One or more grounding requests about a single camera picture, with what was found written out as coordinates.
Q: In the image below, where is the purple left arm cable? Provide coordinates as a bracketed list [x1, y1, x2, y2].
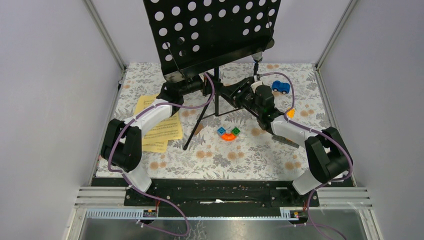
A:
[106, 71, 216, 237]

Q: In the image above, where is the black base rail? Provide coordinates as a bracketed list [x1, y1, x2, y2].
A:
[91, 177, 308, 218]

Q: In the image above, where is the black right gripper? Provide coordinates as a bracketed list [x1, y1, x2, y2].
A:
[218, 78, 263, 116]

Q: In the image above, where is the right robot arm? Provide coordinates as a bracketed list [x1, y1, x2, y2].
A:
[219, 77, 353, 206]

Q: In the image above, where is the wooden block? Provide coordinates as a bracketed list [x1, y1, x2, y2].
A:
[194, 123, 204, 135]

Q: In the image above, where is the green toy brick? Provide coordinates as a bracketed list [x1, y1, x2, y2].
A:
[231, 127, 241, 137]

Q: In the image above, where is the yellow sheet music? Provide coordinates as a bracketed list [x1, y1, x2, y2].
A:
[133, 95, 168, 153]
[142, 113, 183, 144]

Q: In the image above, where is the blue toy car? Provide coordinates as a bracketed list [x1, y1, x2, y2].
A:
[271, 80, 291, 95]

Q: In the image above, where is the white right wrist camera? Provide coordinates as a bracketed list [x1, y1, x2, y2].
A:
[250, 81, 263, 93]

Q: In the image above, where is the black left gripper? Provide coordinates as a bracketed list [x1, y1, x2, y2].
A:
[178, 72, 223, 97]

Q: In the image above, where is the floral table mat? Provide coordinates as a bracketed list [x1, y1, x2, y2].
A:
[96, 62, 345, 182]

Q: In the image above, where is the black microphone stand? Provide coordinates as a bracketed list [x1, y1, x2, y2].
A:
[251, 51, 264, 82]

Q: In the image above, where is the black music stand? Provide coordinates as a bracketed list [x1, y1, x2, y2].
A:
[142, 0, 282, 151]

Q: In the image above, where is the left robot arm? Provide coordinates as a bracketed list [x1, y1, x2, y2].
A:
[100, 75, 215, 206]

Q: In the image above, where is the blue toy brick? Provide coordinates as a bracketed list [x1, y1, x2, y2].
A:
[217, 127, 226, 136]

